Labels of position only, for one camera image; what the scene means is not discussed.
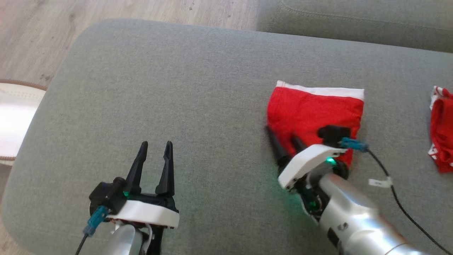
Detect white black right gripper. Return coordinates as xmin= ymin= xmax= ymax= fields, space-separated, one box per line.
xmin=265 ymin=125 xmax=347 ymax=191

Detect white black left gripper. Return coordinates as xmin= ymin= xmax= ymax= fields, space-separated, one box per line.
xmin=106 ymin=141 xmax=179 ymax=228

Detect red shorts with white stripe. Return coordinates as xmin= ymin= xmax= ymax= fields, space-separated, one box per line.
xmin=266 ymin=80 xmax=365 ymax=168

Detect red basketball jersey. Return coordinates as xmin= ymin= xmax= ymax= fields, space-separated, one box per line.
xmin=428 ymin=86 xmax=453 ymax=174

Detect grey sofa seat cushion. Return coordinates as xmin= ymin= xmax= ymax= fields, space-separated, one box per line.
xmin=0 ymin=18 xmax=453 ymax=255

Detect grey sofa back cushion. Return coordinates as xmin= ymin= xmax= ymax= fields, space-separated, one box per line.
xmin=256 ymin=0 xmax=453 ymax=54

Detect white rug with brown edge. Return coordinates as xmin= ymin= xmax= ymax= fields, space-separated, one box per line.
xmin=0 ymin=79 xmax=47 ymax=166

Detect black left cable blue plug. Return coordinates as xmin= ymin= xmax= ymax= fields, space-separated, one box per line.
xmin=74 ymin=205 xmax=110 ymax=255

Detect white cable label tag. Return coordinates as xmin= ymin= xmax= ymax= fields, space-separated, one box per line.
xmin=368 ymin=177 xmax=394 ymax=188

